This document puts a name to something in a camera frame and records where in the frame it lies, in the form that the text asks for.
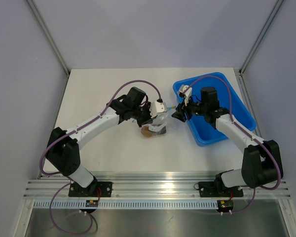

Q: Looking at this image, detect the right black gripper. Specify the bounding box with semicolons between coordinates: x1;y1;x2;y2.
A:
172;95;207;122

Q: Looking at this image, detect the clear zip top bag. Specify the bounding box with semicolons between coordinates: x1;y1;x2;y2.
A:
141;106;175;138

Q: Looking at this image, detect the orange fruit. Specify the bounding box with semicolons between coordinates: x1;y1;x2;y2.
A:
141;126;154;138

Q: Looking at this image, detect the dark blue plum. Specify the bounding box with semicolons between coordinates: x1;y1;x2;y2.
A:
156;124;167;136

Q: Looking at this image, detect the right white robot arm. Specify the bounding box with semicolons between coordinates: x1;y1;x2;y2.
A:
172;85;283;196

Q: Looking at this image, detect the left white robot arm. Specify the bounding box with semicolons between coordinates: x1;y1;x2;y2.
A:
44;87;167;197

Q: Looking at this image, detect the blue plastic bin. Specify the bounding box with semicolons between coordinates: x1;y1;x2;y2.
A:
172;72;256;147

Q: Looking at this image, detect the left small circuit board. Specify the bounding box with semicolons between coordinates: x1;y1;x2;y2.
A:
85;200;99;207

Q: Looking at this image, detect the small circuit board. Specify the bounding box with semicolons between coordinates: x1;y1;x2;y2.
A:
218;200;234;209
85;200;99;207

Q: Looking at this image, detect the right small circuit board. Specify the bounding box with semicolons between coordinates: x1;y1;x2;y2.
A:
218;200;234;209

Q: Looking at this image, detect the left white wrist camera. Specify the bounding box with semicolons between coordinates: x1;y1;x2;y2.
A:
149;101;167;119

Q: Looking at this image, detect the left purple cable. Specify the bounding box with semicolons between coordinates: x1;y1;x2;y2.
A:
38;79;163;234

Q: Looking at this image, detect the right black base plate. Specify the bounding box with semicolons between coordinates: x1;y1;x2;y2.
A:
193;181;244;198

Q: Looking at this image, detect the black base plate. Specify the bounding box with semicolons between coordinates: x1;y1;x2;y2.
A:
68;181;112;198
193;181;244;198

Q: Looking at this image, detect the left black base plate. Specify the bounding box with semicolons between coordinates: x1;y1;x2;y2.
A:
68;181;112;198

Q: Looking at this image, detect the aluminium mounting rail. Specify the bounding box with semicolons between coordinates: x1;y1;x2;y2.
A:
23;171;292;200

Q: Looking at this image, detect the white slotted cable duct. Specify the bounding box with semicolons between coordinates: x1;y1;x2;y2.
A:
34;199;218;210

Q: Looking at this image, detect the right aluminium frame post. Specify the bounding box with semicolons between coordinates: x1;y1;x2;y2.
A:
239;0;286;76

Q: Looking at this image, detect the aluminium frame post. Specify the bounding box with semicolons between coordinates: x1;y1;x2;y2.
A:
239;0;286;76
25;0;71;78

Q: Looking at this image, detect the left aluminium frame post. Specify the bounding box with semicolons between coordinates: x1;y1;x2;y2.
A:
25;0;71;78

